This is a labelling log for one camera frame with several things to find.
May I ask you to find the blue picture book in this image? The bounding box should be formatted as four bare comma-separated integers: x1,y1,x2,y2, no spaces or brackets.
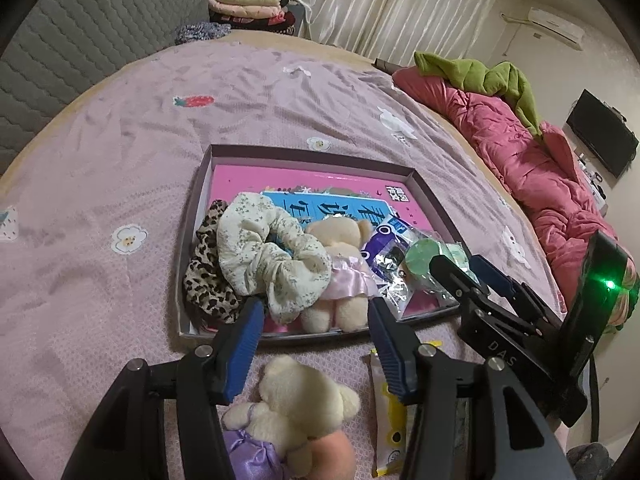
262,190,401,241

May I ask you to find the green blanket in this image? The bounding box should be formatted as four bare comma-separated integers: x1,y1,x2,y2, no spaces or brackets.
414,51,543,138

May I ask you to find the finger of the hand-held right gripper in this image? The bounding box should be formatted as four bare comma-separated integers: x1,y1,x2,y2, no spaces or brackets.
430,255,492,312
469,254,567,332

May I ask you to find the white floral scrunchie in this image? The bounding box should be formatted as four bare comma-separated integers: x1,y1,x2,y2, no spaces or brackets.
217,192,333,326

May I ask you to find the pink book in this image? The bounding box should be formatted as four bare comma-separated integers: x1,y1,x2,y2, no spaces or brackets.
210,162,461,333

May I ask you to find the pink folded garment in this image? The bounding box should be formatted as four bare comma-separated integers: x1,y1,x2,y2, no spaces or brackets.
209,0,283,22

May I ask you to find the pink quilt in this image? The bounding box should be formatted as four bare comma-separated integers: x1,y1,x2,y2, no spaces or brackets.
392,65,640,331

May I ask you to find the white curtain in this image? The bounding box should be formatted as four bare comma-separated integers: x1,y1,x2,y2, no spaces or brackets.
280,0,508,61

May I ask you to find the grey shallow cardboard box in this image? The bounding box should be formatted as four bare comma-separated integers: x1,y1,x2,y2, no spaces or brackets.
177,144,476,346

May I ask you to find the dark red patterned garment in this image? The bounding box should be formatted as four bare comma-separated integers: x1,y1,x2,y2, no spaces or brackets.
215,12,301,34

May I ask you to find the grey quilted mattress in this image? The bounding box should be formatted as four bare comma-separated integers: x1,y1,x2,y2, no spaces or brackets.
0,0,221,161

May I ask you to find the purple printed bed sheet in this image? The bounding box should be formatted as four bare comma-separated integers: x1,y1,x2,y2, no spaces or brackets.
0,27,571,480

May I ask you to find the green round puff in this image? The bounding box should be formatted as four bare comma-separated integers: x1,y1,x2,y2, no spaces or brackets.
404,239,443,281

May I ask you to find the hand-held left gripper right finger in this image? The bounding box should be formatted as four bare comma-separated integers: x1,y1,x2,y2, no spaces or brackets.
367,297,578,480

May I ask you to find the yellow snack packet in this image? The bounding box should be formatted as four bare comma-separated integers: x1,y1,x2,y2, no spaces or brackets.
367,340,443,478

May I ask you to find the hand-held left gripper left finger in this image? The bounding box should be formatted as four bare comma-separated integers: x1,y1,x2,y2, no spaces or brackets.
60,297,266,480

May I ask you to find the white air conditioner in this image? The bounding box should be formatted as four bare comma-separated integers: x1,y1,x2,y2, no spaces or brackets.
527,7,586,51

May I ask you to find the leopard print scrunchie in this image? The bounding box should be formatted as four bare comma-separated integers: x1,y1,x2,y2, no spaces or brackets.
184,200,246,325

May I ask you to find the green tissue packet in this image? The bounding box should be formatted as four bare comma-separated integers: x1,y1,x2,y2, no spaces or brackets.
442,242,473,273

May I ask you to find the blue knit cloth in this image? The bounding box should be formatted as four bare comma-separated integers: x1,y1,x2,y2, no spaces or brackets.
175,22,232,45

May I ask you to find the peach plush ball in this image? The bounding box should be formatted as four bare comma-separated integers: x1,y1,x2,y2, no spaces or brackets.
290,432,357,480

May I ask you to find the white purple face mask packet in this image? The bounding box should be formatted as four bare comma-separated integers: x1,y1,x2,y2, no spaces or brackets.
360,215,461,321

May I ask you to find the black wall television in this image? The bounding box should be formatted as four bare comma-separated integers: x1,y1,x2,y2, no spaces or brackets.
565,89,638,178

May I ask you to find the teddy bear with purple dress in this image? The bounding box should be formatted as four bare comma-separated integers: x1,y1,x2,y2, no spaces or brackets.
220,355,361,480

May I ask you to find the teddy bear with pink dress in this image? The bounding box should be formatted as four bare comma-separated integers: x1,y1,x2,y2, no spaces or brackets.
300,217,381,333

